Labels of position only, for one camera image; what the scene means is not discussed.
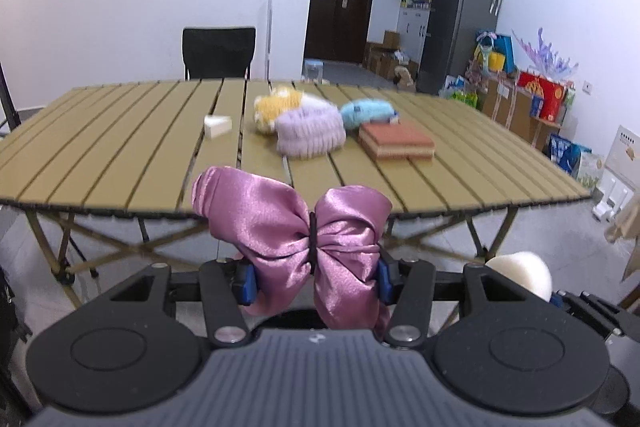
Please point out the white wall socket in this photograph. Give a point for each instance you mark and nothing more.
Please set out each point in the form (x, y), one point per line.
(588, 87)

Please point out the light blue plush toy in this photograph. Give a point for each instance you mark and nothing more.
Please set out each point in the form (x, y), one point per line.
(365, 112)

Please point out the white mop pole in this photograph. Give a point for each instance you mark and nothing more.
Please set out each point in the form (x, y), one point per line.
(270, 32)

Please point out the large cardboard box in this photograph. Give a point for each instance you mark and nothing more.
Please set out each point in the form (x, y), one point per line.
(510, 107)

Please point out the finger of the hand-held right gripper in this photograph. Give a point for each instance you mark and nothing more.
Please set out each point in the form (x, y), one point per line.
(590, 314)

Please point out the black folding chair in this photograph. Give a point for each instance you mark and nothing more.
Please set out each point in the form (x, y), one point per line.
(220, 52)

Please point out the yellow gift bag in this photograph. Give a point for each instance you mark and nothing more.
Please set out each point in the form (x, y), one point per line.
(496, 62)

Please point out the grey refrigerator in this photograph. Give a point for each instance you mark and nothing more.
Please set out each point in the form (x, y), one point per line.
(450, 32)

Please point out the blue gift bag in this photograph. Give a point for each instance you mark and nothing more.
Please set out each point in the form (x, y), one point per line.
(506, 49)

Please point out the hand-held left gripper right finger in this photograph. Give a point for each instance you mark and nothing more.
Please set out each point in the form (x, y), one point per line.
(384, 282)

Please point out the pink satin bow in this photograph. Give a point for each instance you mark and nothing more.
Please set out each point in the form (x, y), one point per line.
(280, 227)

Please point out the white base cabinet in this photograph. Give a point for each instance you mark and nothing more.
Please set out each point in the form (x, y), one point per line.
(412, 34)

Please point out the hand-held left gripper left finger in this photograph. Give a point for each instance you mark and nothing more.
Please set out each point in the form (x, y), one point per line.
(246, 284)

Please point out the tan plush toy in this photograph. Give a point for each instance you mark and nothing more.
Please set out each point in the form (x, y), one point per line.
(404, 77)

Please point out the lilac plush headband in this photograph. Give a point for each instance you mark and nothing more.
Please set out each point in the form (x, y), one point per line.
(310, 132)

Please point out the black tripod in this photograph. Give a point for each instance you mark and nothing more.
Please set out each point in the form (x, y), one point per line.
(7, 97)

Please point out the red gift box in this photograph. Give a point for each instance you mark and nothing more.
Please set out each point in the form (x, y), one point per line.
(542, 97)

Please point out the yellow hamster plush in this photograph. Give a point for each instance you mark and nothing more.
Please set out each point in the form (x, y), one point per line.
(272, 107)

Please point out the blue pet water dispenser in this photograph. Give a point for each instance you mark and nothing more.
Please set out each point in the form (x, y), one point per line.
(314, 71)

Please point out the white foam roll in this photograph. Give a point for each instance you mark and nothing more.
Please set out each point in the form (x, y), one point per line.
(525, 269)

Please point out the blue package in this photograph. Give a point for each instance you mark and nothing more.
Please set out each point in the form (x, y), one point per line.
(567, 154)

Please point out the brown layered sponge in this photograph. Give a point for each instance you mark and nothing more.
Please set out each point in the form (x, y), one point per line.
(395, 139)

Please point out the green pet food bag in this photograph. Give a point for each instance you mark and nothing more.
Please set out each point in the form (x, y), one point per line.
(460, 94)

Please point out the stacked cardboard boxes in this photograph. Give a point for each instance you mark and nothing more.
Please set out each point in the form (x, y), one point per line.
(382, 57)

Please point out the purple wall decoration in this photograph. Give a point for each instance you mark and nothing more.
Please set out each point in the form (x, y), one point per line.
(547, 57)

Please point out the white wedge sponge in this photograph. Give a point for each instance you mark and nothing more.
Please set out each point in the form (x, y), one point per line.
(217, 127)

